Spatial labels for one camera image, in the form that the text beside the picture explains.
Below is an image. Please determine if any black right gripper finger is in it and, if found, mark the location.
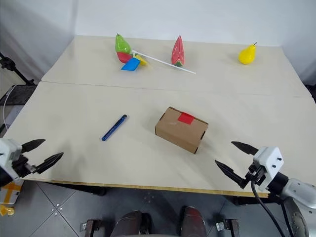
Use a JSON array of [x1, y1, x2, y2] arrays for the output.
[[231, 141, 259, 156], [214, 159, 248, 190]]

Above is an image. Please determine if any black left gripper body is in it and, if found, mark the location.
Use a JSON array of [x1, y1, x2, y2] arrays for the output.
[[12, 152, 38, 178]]

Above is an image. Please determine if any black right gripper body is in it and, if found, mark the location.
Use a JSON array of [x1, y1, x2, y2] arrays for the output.
[[244, 161, 269, 191]]

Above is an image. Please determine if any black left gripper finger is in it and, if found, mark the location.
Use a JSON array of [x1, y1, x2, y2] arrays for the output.
[[21, 139, 46, 153], [36, 152, 65, 174]]

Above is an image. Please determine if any brown cardboard box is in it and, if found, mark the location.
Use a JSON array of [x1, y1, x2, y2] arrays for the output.
[[155, 106, 209, 155]]

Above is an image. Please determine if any blue pen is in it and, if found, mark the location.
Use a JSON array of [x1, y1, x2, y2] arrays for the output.
[[101, 114, 130, 142]]

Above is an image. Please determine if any carton with yellow tape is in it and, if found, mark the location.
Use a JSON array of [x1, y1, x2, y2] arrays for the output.
[[0, 182, 22, 217]]

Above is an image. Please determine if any black table leg caster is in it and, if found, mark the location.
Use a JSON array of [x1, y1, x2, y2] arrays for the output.
[[215, 219, 239, 237], [79, 219, 102, 237]]

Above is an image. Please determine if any dark rounded shape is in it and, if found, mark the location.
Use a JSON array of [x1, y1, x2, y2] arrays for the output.
[[181, 205, 207, 237], [115, 210, 152, 237]]

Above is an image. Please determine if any small red block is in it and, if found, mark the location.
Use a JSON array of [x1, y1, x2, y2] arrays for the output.
[[177, 112, 195, 125]]

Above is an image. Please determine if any black tripod stand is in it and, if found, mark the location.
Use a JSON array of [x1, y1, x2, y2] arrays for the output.
[[0, 51, 36, 86]]

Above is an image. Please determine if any yellow toy pear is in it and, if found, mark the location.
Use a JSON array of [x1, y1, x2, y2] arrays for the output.
[[237, 42, 258, 66]]

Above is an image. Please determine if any toy watermelon slice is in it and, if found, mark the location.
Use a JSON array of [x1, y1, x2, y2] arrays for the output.
[[171, 35, 187, 68]]

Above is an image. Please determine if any colourful pinwheel with white stick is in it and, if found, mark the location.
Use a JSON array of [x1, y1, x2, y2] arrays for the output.
[[116, 49, 197, 76]]

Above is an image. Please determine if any green toy pear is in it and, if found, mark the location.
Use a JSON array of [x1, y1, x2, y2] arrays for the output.
[[115, 33, 132, 55]]

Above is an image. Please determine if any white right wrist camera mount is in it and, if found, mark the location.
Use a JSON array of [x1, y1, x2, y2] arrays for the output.
[[252, 146, 284, 191]]

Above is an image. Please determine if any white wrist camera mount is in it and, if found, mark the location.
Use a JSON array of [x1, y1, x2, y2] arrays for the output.
[[252, 146, 284, 191], [0, 138, 23, 184]]

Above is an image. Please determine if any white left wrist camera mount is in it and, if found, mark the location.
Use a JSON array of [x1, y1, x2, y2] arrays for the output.
[[0, 138, 23, 184]]

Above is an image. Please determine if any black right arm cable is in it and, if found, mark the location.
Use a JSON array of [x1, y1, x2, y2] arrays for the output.
[[250, 179, 285, 237]]

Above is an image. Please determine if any black table frame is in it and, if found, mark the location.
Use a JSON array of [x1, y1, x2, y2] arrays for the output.
[[23, 180, 287, 206]]

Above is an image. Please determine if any thin white cable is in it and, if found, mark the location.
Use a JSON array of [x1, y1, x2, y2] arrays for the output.
[[2, 85, 16, 127]]

